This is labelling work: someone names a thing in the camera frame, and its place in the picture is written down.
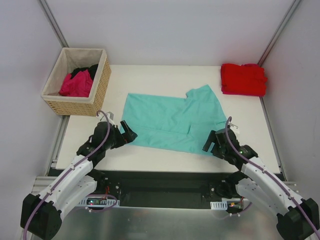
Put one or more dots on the pink t shirt in basket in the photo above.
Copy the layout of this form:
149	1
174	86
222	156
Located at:
78	86

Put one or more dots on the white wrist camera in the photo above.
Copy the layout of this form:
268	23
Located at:
104	117
233	127

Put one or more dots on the right grey cable duct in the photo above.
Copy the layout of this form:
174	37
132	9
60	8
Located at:
219	205

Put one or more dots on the right aluminium frame post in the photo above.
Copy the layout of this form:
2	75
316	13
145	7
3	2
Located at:
295	4

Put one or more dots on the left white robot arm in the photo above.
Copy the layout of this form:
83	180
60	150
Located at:
42	214

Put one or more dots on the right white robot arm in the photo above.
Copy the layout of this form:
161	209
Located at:
297	218

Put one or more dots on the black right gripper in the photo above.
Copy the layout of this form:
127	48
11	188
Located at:
215	144

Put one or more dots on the wicker laundry basket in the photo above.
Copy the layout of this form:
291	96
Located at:
68	60

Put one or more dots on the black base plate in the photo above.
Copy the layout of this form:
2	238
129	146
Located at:
176	190

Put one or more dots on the black t shirt in basket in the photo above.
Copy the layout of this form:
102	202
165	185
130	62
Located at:
91	70

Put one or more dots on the aluminium frame post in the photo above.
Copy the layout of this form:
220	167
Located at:
53	23
295	4

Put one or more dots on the teal t shirt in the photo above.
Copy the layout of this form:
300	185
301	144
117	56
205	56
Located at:
174	123

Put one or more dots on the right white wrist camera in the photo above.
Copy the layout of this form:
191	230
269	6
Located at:
233	127

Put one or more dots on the left aluminium frame post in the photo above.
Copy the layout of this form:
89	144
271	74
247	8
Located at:
53	23

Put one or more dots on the red t shirt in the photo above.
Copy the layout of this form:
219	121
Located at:
242	78

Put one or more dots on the left grey cable duct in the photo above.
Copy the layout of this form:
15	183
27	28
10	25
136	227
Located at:
95	202

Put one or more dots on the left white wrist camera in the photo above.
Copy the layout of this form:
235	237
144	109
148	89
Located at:
104	117

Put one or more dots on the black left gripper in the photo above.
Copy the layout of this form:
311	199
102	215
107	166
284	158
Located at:
122	136

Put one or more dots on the aluminium rail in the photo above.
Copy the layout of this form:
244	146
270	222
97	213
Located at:
41	182

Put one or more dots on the grey cable duct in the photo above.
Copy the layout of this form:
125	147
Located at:
95	202
219	205

